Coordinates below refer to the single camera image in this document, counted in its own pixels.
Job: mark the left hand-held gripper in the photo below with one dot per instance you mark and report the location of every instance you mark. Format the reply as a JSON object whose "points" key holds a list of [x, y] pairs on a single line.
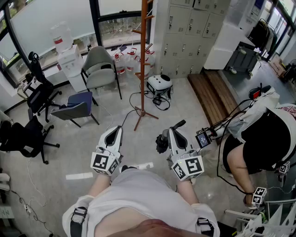
{"points": [[105, 159]]}

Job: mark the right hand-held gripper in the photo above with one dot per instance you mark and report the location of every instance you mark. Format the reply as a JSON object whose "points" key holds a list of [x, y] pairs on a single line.
{"points": [[189, 165]]}

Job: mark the brown wooden coat rack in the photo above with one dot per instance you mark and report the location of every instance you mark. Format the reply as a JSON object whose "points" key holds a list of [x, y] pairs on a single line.
{"points": [[143, 69]]}

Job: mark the person's right forearm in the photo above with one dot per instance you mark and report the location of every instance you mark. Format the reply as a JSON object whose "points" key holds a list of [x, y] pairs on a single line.
{"points": [[187, 192]]}

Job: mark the person's left forearm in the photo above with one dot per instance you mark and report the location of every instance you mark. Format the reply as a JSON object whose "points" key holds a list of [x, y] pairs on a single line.
{"points": [[99, 185]]}

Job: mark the person's black shoe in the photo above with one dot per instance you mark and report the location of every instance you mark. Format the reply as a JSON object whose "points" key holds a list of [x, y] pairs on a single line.
{"points": [[128, 168]]}

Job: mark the black power adapter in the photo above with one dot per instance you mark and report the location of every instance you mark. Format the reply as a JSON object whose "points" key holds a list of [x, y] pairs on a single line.
{"points": [[158, 101]]}

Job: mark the white floor tape strip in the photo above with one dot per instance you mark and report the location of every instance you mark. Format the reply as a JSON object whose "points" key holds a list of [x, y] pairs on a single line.
{"points": [[78, 176]]}

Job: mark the blue cushioned chair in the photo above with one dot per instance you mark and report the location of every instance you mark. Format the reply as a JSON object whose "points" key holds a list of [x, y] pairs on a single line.
{"points": [[76, 106]]}

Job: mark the wooden step platform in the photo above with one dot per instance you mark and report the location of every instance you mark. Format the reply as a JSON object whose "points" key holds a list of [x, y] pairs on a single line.
{"points": [[208, 97]]}

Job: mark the white round device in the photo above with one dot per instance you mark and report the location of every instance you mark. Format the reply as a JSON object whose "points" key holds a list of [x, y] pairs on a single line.
{"points": [[159, 83]]}

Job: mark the person's white shirt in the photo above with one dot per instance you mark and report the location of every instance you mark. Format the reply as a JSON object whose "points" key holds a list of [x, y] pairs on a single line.
{"points": [[138, 196]]}

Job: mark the grey armchair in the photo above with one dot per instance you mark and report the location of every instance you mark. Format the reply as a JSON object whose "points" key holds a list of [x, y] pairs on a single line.
{"points": [[99, 74]]}

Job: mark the white water dispenser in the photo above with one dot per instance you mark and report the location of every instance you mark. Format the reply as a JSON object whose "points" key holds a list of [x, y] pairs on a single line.
{"points": [[70, 67]]}

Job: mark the black office chair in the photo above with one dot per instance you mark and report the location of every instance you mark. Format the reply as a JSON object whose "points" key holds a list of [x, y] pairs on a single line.
{"points": [[39, 97], [25, 141]]}

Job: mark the person's face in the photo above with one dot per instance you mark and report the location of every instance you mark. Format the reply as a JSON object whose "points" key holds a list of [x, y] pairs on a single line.
{"points": [[159, 229]]}

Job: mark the grey wheeled cart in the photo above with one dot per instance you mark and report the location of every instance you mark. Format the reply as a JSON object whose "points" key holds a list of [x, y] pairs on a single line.
{"points": [[242, 60]]}

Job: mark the grey metal locker cabinet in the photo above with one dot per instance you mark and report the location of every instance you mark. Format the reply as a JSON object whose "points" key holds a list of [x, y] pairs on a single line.
{"points": [[185, 37]]}

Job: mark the white cabinet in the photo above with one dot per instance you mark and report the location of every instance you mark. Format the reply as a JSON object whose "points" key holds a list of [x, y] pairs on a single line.
{"points": [[224, 46]]}

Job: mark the white power strip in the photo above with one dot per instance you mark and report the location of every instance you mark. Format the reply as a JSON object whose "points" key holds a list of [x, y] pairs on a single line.
{"points": [[27, 208]]}

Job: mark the clear dispenser water bottle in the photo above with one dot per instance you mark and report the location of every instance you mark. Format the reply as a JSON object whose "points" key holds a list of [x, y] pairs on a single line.
{"points": [[61, 37]]}

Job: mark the black framed window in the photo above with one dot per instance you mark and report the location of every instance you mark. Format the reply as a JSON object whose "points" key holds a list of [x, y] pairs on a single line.
{"points": [[94, 20]]}

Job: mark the cardboard box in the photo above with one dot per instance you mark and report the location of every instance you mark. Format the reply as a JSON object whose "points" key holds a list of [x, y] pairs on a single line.
{"points": [[277, 67]]}

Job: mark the blue wall poster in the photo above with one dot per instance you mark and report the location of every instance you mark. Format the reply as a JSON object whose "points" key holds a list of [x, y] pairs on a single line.
{"points": [[257, 8]]}

